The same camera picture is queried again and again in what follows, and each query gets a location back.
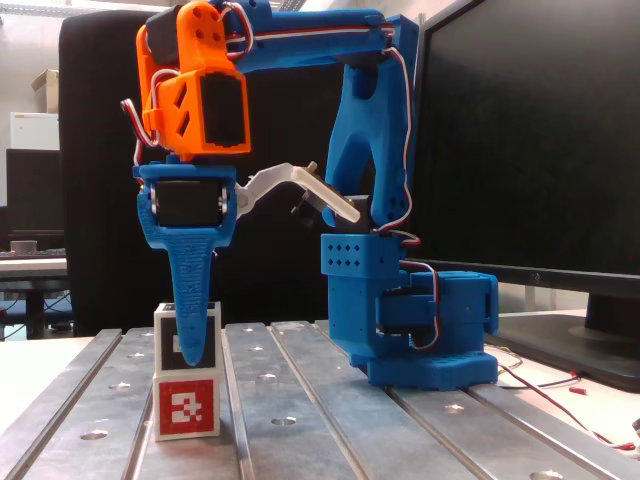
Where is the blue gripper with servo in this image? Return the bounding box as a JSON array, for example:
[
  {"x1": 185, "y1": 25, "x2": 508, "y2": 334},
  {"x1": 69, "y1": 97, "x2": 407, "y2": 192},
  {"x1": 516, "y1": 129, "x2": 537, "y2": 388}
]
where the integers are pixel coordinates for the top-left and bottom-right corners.
[{"x1": 131, "y1": 161, "x2": 239, "y2": 369}]

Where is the black cube with white marker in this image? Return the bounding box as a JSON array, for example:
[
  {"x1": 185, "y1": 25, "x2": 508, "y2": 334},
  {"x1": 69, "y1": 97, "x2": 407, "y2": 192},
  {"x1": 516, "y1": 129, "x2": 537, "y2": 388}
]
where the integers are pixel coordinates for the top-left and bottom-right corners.
[{"x1": 153, "y1": 301, "x2": 223, "y2": 374}]

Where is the red cube with white marker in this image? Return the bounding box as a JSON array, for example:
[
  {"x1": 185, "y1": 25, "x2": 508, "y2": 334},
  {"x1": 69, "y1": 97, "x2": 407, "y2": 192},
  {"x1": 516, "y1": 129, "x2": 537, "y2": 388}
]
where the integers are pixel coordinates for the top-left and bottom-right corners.
[{"x1": 152, "y1": 369, "x2": 222, "y2": 442}]

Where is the black fabric panel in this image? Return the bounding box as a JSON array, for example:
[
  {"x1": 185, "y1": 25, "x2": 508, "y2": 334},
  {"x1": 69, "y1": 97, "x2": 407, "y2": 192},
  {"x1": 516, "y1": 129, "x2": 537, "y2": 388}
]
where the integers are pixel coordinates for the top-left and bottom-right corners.
[{"x1": 58, "y1": 10, "x2": 409, "y2": 337}]

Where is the dark keyboard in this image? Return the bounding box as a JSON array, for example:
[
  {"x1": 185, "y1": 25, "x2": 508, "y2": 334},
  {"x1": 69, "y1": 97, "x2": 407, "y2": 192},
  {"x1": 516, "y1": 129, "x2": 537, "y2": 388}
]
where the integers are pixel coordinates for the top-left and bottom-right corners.
[{"x1": 0, "y1": 249, "x2": 68, "y2": 260}]

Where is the grey background desk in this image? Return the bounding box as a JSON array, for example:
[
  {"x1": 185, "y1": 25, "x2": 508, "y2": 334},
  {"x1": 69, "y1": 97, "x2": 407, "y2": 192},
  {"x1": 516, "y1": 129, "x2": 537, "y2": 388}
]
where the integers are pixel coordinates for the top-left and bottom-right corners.
[{"x1": 0, "y1": 257, "x2": 70, "y2": 341}]

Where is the black background monitor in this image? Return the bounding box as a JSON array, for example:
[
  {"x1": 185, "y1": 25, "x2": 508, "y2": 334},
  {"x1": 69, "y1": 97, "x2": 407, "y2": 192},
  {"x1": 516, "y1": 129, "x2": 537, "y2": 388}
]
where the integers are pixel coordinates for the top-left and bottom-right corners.
[{"x1": 5, "y1": 148, "x2": 65, "y2": 236}]

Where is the brown cardboard box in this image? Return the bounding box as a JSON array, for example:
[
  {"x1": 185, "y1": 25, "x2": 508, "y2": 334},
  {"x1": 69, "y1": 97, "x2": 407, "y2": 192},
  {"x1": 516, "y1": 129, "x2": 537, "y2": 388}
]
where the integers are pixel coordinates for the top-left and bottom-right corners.
[{"x1": 30, "y1": 68, "x2": 60, "y2": 114}]

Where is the black Dell monitor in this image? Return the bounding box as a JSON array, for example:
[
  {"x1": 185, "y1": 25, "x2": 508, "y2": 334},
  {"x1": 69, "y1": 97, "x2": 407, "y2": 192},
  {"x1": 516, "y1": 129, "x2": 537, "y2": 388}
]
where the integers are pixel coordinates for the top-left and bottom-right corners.
[{"x1": 407, "y1": 0, "x2": 640, "y2": 394}]

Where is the red white black servo cable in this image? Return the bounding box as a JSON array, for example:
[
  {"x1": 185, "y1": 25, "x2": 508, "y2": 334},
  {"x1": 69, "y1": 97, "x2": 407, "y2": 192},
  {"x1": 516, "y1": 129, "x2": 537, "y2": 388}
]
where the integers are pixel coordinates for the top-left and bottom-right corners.
[
  {"x1": 372, "y1": 44, "x2": 445, "y2": 352},
  {"x1": 121, "y1": 69, "x2": 169, "y2": 164}
]

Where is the aluminium slotted base plate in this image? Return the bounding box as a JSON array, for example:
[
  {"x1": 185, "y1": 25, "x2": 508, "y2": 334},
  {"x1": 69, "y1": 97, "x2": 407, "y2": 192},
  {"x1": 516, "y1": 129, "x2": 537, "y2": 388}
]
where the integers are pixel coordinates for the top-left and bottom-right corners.
[{"x1": 0, "y1": 319, "x2": 640, "y2": 480}]

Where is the loose red white cable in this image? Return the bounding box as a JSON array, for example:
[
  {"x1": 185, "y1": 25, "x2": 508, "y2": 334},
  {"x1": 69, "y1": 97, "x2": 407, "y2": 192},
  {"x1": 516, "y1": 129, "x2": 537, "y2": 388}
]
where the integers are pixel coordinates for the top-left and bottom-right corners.
[{"x1": 497, "y1": 363, "x2": 640, "y2": 451}]

